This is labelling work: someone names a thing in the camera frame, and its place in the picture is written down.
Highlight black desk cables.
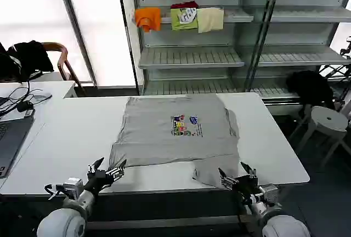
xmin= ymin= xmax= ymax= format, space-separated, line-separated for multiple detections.
xmin=0 ymin=80 xmax=45 ymax=117

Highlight black garment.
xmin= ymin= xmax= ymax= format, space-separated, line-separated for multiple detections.
xmin=285 ymin=70 xmax=336 ymax=111

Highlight grey window frame post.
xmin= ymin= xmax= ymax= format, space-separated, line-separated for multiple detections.
xmin=54 ymin=0 xmax=98 ymax=87

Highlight grey metal shelf with clothes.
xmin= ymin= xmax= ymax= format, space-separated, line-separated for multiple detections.
xmin=116 ymin=0 xmax=351 ymax=108

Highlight grey printed t-shirt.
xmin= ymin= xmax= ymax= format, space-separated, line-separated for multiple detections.
xmin=109 ymin=93 xmax=242 ymax=189

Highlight brown wooden chair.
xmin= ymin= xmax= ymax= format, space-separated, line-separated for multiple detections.
xmin=41 ymin=42 xmax=86 ymax=97

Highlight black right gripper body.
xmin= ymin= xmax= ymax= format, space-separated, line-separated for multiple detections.
xmin=233 ymin=175 xmax=261 ymax=198

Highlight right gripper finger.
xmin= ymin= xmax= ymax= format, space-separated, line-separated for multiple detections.
xmin=218 ymin=167 xmax=238 ymax=190
xmin=240 ymin=161 xmax=258 ymax=179

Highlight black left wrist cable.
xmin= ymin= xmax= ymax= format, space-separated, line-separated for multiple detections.
xmin=44 ymin=183 xmax=67 ymax=201

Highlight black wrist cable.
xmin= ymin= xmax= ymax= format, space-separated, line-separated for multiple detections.
xmin=44 ymin=183 xmax=67 ymax=201
xmin=236 ymin=189 xmax=262 ymax=223

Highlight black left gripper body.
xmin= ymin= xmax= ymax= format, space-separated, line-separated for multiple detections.
xmin=83 ymin=168 xmax=112 ymax=195

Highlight white round stool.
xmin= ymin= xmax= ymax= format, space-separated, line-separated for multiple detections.
xmin=289 ymin=104 xmax=349 ymax=167

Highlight dark grey laptop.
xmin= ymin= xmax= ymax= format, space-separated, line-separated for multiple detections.
xmin=0 ymin=109 xmax=36 ymax=179

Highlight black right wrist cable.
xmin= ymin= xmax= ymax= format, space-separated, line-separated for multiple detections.
xmin=236 ymin=189 xmax=262 ymax=223

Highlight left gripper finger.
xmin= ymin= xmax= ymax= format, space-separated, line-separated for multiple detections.
xmin=106 ymin=159 xmax=128 ymax=180
xmin=87 ymin=157 xmax=105 ymax=173

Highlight black power adapter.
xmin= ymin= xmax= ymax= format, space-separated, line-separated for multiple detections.
xmin=17 ymin=100 xmax=34 ymax=112

